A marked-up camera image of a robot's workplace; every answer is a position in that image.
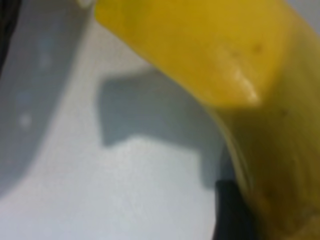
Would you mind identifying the dark brown wicker basket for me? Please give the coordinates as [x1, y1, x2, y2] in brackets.
[0, 0, 22, 76]

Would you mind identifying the yellow banana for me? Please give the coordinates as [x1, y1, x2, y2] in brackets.
[76, 0, 320, 240]

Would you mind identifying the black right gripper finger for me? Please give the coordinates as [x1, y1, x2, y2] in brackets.
[212, 179, 258, 240]

